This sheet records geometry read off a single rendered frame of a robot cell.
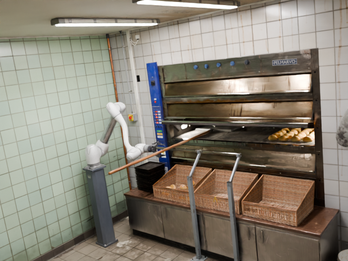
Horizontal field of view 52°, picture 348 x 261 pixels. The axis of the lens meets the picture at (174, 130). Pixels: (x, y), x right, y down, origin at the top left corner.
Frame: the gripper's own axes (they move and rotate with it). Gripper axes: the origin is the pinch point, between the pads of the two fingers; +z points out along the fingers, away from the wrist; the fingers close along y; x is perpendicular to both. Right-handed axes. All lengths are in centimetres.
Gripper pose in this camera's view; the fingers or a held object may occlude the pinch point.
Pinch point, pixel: (163, 149)
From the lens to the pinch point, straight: 398.0
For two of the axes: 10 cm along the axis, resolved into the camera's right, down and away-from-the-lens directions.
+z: 7.7, 0.3, -6.3
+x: -6.2, 2.2, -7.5
